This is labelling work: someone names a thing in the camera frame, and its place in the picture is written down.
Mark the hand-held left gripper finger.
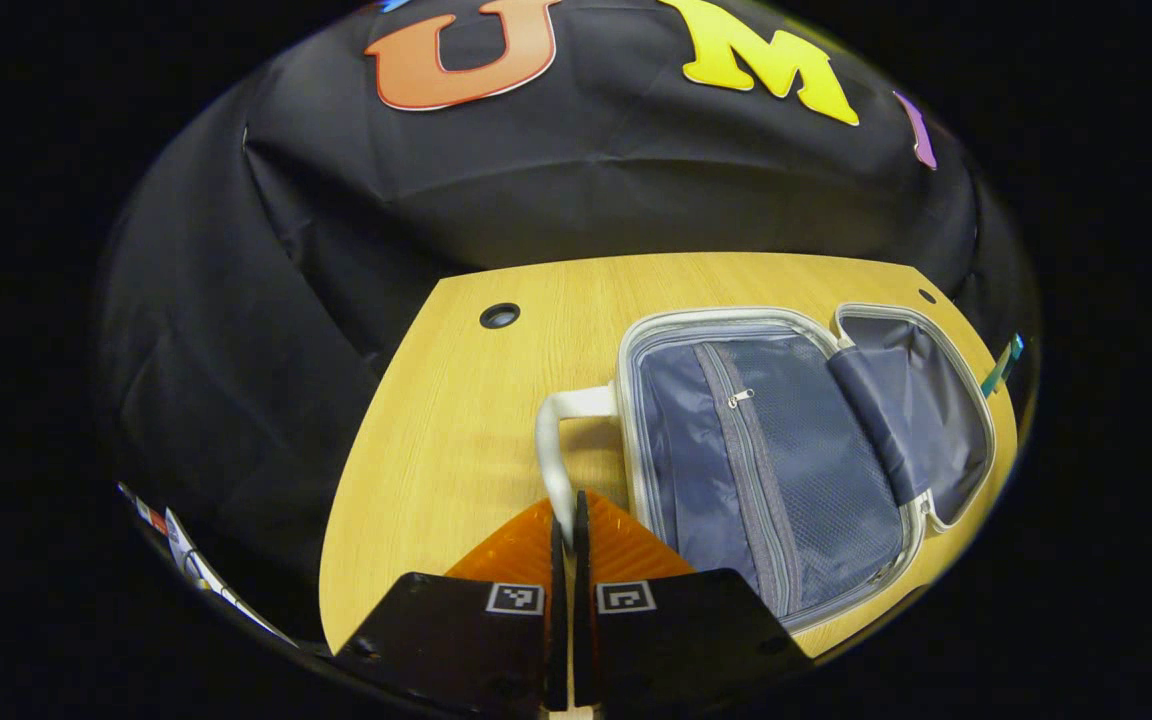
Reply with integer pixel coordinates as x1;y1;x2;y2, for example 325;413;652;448
573;490;817;713
331;498;569;713

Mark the white suitcase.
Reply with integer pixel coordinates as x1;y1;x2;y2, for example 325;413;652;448
534;303;999;636

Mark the colourful printed banner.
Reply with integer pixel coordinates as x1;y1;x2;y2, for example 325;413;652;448
116;482;297;646

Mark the black backdrop cloth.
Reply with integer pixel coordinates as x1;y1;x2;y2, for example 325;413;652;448
96;0;1042;651

